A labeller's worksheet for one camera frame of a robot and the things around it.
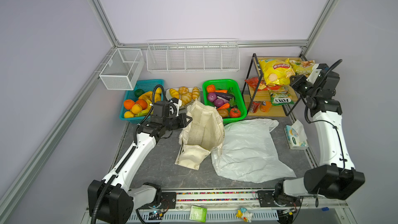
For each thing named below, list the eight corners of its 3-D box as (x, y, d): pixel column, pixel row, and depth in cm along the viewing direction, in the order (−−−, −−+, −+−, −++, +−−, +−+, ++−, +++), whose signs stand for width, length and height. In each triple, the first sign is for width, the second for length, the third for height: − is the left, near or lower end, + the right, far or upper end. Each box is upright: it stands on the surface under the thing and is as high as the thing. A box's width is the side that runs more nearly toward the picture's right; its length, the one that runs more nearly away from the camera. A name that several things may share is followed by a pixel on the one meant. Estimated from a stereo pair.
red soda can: (250, 114, 108) (253, 105, 100) (249, 110, 110) (252, 100, 102) (256, 114, 108) (261, 105, 99) (255, 110, 110) (259, 100, 102)
